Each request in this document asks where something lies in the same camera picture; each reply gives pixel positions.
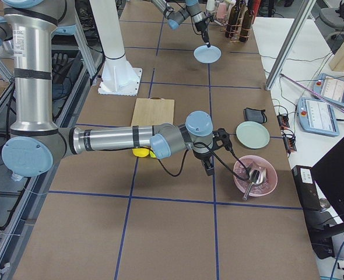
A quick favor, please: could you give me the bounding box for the dark wine bottle lower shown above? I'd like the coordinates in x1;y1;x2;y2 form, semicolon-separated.
239;0;254;43

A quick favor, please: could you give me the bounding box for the far blue teach pendant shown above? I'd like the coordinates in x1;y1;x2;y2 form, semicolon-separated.
313;73;344;107

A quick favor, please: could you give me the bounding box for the black orange power strip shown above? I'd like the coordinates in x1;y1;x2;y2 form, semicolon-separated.
277;114;297;156

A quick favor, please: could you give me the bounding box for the bamboo cutting board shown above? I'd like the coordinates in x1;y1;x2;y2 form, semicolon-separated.
131;98;175;126

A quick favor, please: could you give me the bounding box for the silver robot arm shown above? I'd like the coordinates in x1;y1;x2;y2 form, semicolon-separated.
151;0;211;48
1;1;217;177

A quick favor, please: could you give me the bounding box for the silver metal scoop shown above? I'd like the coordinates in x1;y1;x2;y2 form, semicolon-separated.
243;167;267;201

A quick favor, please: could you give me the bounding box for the pink bowl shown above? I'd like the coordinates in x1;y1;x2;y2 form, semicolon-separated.
233;155;278;197

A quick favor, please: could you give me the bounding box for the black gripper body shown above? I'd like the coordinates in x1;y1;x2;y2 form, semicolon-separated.
194;19;208;36
193;150;212;165

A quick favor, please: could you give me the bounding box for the yellow lemon near board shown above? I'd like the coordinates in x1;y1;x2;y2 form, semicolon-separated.
132;148;150;158

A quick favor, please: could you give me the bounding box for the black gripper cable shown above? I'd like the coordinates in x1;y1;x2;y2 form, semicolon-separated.
159;142;259;184

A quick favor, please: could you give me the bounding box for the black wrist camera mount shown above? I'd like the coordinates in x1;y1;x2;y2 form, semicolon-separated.
212;128;233;152

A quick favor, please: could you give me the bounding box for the black desktop computer box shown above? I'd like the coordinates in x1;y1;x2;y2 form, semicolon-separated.
292;165;332;244

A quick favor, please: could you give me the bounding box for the dark wine bottle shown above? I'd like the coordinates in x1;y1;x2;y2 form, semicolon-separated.
239;0;254;43
225;1;245;39

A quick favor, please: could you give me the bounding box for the white blue plate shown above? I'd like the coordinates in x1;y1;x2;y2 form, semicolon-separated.
194;45;222;64

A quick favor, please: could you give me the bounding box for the copper wire bottle rack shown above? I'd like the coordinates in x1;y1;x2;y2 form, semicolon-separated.
227;17;251;43

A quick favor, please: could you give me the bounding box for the black computer monitor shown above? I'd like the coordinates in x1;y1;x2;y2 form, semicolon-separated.
311;137;344;221

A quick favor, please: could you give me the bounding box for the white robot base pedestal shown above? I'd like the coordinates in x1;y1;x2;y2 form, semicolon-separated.
90;0;142;96

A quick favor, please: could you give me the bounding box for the yellow lemon far side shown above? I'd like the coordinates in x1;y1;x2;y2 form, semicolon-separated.
149;150;156;158

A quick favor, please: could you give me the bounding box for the near blue teach pendant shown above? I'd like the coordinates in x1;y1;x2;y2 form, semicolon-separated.
297;97;339;137

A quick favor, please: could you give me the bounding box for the blue teach pendant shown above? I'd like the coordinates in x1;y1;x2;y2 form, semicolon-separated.
313;73;344;107
297;97;339;137

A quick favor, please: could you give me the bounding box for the light green plate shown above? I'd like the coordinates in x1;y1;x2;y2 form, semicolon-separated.
236;121;270;149

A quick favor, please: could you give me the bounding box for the aluminium frame post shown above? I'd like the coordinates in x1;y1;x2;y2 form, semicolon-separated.
265;0;316;90

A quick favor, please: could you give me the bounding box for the grey folded cloth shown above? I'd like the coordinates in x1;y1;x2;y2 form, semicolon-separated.
244;107;267;124

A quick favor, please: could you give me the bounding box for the dark wine bottle upper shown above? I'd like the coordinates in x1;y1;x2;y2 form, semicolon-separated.
225;1;245;39

